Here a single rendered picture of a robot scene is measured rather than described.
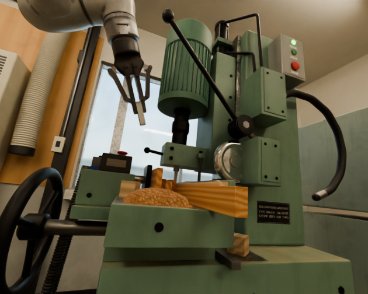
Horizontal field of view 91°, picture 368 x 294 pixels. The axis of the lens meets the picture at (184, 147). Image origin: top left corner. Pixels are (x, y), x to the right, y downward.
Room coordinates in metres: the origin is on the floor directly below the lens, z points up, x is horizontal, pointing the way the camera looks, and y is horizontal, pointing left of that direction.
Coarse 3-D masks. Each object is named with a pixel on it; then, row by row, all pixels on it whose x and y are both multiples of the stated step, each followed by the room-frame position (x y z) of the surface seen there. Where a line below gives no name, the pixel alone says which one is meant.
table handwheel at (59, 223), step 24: (48, 168) 0.45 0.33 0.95; (24, 192) 0.37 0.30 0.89; (0, 216) 0.35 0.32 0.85; (24, 216) 0.46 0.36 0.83; (48, 216) 0.48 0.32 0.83; (0, 240) 0.34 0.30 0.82; (48, 240) 0.58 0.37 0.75; (0, 264) 0.35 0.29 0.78; (24, 264) 0.49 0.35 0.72; (0, 288) 0.37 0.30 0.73; (24, 288) 0.48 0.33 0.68
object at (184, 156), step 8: (168, 144) 0.53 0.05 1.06; (176, 144) 0.54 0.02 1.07; (168, 152) 0.53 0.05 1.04; (176, 152) 0.54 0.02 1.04; (184, 152) 0.55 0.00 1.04; (192, 152) 0.56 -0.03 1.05; (160, 160) 0.59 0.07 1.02; (168, 160) 0.53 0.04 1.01; (176, 160) 0.54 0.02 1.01; (184, 160) 0.55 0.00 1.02; (192, 160) 0.56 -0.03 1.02; (176, 168) 0.57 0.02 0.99; (184, 168) 0.59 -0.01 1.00; (192, 168) 0.57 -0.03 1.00
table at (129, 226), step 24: (72, 216) 0.45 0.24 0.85; (96, 216) 0.47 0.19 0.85; (120, 216) 0.28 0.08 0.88; (144, 216) 0.29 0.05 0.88; (168, 216) 0.30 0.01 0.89; (192, 216) 0.31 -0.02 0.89; (216, 216) 0.33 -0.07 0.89; (120, 240) 0.28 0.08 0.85; (144, 240) 0.29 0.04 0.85; (168, 240) 0.30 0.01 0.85; (192, 240) 0.32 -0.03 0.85; (216, 240) 0.33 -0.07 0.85
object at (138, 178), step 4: (148, 164) 0.54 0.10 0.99; (144, 168) 0.62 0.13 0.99; (148, 168) 0.54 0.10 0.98; (144, 172) 0.60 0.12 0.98; (148, 172) 0.54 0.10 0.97; (136, 176) 0.57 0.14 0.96; (140, 176) 0.57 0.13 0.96; (144, 176) 0.58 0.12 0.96; (148, 176) 0.54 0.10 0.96; (136, 180) 0.57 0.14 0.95; (140, 180) 0.57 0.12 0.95; (144, 180) 0.57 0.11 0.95; (148, 180) 0.54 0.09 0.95; (144, 184) 0.55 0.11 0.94; (148, 184) 0.54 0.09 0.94
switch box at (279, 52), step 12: (288, 36) 0.50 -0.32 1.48; (276, 48) 0.51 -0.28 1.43; (288, 48) 0.50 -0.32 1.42; (300, 48) 0.52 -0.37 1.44; (276, 60) 0.51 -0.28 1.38; (288, 60) 0.50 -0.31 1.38; (300, 60) 0.52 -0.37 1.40; (288, 72) 0.50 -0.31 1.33; (300, 72) 0.51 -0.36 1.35; (288, 84) 0.55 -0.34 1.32
